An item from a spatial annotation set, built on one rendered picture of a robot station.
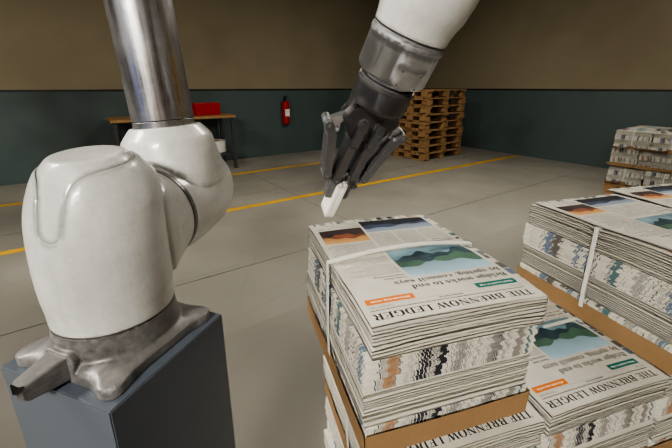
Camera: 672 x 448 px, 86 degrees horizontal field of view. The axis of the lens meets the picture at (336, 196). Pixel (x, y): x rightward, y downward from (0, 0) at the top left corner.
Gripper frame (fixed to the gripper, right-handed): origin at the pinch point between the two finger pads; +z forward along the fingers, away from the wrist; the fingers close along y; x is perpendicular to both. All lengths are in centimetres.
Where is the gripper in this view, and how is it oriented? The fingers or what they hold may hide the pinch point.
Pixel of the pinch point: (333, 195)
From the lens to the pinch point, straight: 57.5
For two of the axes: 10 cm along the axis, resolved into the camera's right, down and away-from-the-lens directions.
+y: 9.1, 0.9, 4.1
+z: -3.4, 7.3, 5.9
